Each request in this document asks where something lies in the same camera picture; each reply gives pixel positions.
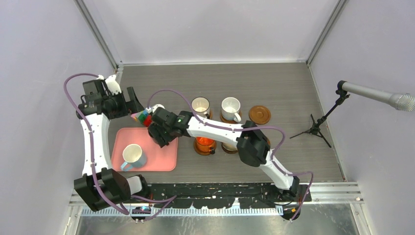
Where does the pink plastic tray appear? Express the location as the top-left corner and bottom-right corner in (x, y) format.
(111, 127), (179, 172)

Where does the brown coaster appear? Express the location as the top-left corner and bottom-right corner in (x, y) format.
(220, 114), (238, 124)
(193, 141), (217, 156)
(249, 105), (272, 125)

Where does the white mug blue handle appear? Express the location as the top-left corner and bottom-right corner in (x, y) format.
(120, 144), (147, 171)

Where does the orange cup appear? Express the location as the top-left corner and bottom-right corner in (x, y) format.
(195, 137), (215, 145)

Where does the grey cup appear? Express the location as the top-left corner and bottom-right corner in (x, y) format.
(191, 97), (211, 119)

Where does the beige mug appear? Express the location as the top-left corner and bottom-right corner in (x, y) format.
(221, 142), (238, 154)

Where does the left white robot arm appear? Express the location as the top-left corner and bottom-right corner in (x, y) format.
(74, 75), (150, 212)

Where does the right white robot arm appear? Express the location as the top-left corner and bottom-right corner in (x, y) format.
(145, 107), (300, 201)

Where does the colourful toy brick stack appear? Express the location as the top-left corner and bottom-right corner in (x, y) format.
(131, 110), (152, 127)

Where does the black microphone tripod stand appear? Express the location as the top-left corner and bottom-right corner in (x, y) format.
(290, 88), (350, 148)

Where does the grey microphone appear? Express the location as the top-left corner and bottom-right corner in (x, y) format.
(338, 80), (415, 112)

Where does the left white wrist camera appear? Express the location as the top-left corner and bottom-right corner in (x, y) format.
(97, 74), (122, 95)

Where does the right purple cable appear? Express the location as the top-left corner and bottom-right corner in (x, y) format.
(147, 89), (315, 222)

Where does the purple cable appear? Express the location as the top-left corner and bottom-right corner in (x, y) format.
(147, 89), (315, 222)
(63, 73), (178, 222)

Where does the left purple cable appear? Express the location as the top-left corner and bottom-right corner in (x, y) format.
(63, 73), (178, 222)

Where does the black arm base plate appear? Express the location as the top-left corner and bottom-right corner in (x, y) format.
(136, 183), (307, 209)

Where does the aluminium frame rail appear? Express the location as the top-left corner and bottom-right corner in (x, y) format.
(69, 183), (365, 217)

